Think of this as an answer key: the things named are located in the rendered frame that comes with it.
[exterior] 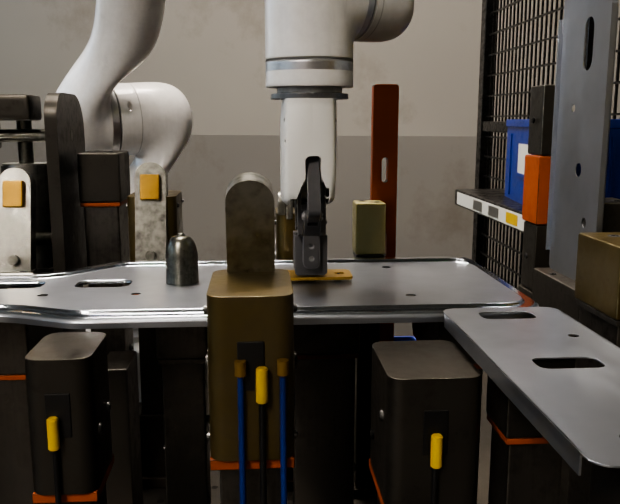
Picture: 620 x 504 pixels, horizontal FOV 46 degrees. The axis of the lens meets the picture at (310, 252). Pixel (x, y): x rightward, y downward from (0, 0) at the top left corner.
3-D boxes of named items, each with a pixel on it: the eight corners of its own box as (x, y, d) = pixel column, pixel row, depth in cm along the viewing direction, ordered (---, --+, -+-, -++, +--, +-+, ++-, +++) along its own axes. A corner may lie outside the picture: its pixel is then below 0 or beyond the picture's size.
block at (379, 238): (352, 498, 90) (356, 202, 83) (349, 484, 93) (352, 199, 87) (381, 497, 90) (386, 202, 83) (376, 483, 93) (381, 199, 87)
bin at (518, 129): (545, 218, 97) (551, 119, 95) (501, 195, 127) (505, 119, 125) (673, 219, 96) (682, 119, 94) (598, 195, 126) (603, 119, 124)
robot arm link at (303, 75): (264, 65, 74) (265, 95, 74) (265, 58, 65) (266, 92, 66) (347, 65, 74) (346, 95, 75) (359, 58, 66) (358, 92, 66)
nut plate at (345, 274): (267, 281, 71) (267, 269, 71) (267, 273, 75) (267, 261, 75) (353, 279, 72) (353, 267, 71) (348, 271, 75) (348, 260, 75)
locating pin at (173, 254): (164, 301, 71) (162, 235, 70) (168, 294, 74) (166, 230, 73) (197, 301, 71) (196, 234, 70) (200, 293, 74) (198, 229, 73)
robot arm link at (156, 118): (84, 222, 129) (69, 83, 123) (182, 209, 138) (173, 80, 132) (104, 234, 119) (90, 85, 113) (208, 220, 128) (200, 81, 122)
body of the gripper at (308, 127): (269, 86, 75) (270, 195, 77) (271, 81, 65) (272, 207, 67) (342, 86, 75) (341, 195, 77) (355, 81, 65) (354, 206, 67)
